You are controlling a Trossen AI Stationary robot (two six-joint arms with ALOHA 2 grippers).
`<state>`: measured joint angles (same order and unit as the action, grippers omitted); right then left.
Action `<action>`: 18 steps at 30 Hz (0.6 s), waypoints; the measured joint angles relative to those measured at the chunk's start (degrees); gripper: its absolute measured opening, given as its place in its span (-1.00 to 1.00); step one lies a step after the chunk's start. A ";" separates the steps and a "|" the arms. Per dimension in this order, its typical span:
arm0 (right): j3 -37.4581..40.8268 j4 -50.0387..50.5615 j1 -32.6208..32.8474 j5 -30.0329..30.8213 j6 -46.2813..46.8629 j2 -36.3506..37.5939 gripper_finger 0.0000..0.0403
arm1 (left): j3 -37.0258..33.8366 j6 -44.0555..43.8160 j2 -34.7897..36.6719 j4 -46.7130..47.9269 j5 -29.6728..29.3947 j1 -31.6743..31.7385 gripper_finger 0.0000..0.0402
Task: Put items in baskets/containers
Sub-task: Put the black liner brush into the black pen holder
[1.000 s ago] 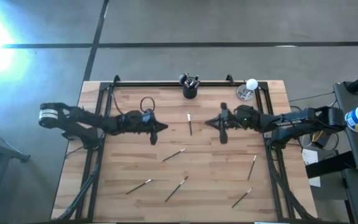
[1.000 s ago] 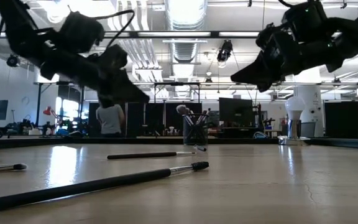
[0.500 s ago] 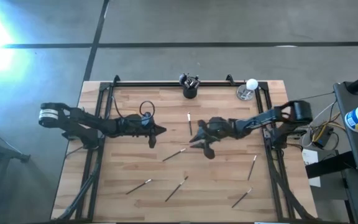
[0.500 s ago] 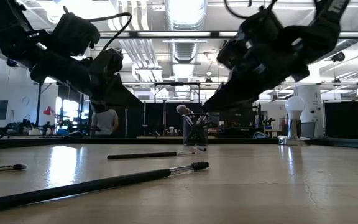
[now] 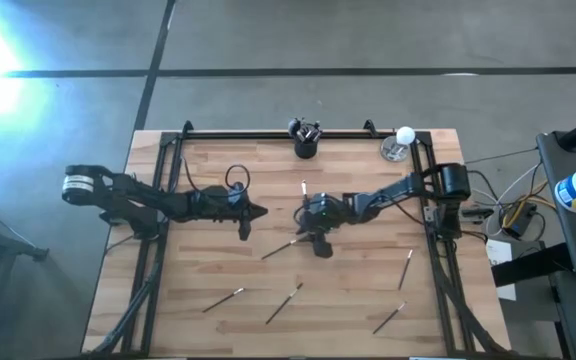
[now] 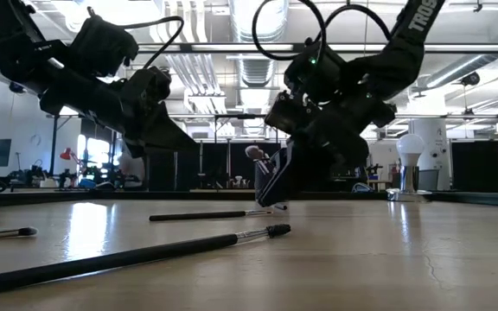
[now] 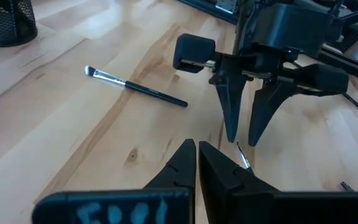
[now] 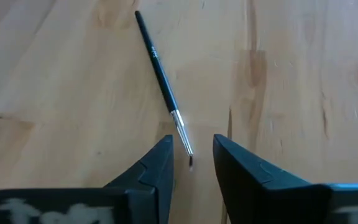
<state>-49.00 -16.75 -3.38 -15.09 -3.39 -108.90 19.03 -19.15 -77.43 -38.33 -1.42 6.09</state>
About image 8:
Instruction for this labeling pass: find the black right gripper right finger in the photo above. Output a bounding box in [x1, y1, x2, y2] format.
[213, 134, 358, 224]

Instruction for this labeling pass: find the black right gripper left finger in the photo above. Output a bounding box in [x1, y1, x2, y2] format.
[0, 135, 175, 224]

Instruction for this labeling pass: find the thin black fine-tip brush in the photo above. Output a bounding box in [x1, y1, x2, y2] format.
[134, 10, 195, 172]

